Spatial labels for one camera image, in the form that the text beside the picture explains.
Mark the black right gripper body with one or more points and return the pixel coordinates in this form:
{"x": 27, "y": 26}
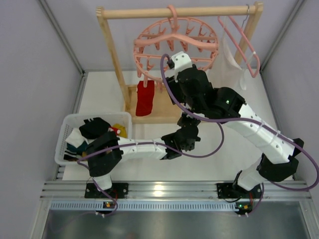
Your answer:
{"x": 173, "y": 85}

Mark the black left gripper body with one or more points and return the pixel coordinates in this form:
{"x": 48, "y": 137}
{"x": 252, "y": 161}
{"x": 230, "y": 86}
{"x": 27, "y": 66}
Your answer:
{"x": 187, "y": 122}

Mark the red santa sock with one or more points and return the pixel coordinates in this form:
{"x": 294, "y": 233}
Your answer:
{"x": 117, "y": 131}
{"x": 145, "y": 96}

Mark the pink round clip hanger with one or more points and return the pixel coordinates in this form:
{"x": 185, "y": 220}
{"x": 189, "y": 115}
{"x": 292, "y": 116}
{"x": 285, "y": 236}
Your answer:
{"x": 176, "y": 35}

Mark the dark green christmas sock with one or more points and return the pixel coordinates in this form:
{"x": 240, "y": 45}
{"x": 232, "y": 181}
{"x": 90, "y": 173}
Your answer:
{"x": 78, "y": 150}

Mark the white ankle sock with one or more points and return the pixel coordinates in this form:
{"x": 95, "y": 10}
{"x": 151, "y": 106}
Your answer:
{"x": 75, "y": 138}

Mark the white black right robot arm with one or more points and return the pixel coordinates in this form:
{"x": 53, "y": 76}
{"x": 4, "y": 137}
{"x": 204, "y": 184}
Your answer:
{"x": 278, "y": 160}

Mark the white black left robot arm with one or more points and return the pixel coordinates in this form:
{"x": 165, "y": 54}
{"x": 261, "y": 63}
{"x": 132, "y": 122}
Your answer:
{"x": 106, "y": 152}

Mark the pink clothes hanger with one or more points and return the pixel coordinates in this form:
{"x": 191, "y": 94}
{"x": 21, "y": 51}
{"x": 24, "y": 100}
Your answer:
{"x": 253, "y": 12}

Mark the wooden clothes rack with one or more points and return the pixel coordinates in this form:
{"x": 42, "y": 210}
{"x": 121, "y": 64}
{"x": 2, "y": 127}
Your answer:
{"x": 163, "y": 111}

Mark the white undershirt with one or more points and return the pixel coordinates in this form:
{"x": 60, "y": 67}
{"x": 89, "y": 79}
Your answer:
{"x": 225, "y": 71}

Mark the yellow sock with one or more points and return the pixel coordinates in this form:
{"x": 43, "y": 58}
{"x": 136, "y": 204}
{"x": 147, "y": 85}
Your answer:
{"x": 123, "y": 130}

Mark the black white striped sock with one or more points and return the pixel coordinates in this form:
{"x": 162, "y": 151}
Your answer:
{"x": 72, "y": 156}

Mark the white plastic laundry basket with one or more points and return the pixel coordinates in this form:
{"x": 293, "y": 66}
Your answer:
{"x": 76, "y": 120}

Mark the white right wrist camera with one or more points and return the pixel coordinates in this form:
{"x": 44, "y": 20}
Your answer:
{"x": 179, "y": 62}

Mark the aluminium mounting rail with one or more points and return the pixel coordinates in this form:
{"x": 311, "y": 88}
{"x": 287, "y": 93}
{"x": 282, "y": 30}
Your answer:
{"x": 205, "y": 196}

